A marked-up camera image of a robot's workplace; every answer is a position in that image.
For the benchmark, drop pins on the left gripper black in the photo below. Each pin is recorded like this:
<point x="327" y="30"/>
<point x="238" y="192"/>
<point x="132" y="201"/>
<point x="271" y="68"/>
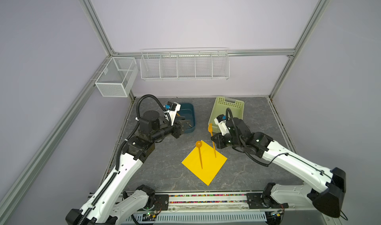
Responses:
<point x="177" y="130"/>

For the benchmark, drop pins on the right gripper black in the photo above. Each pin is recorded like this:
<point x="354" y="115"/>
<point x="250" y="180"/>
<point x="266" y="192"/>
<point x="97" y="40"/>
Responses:
<point x="218" y="140"/>

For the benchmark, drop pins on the orange plastic fork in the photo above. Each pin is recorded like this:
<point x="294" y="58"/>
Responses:
<point x="210" y="130"/>

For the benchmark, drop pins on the yellow paper napkin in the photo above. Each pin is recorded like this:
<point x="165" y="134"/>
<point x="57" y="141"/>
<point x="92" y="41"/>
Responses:
<point x="211" y="164"/>

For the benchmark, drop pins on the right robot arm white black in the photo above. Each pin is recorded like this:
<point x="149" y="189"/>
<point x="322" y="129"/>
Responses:
<point x="323" y="188"/>

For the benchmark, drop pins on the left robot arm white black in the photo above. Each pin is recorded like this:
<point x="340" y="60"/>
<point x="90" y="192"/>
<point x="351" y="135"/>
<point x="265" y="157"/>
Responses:
<point x="155" y="121"/>

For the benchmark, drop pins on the dark teal plastic tub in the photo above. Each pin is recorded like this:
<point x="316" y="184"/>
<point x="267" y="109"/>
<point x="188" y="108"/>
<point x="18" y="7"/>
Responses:
<point x="187" y="112"/>

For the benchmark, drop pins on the white mesh box basket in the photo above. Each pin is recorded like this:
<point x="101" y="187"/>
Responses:
<point x="117" y="77"/>

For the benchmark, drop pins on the white vent grille strip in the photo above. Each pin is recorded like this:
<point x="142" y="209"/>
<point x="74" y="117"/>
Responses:
<point x="206" y="218"/>

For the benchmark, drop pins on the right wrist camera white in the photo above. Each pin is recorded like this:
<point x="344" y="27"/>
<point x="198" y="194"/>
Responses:
<point x="221" y="123"/>

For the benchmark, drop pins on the white wire shelf rack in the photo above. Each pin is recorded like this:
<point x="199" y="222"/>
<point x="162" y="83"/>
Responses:
<point x="185" y="64"/>

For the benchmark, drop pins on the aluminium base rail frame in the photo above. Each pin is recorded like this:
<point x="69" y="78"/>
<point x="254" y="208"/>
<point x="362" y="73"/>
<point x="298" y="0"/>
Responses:
<point x="224" y="201"/>

